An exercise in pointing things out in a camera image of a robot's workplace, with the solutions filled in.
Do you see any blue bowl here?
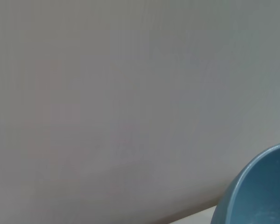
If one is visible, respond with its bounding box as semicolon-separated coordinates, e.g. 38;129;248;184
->
210;142;280;224

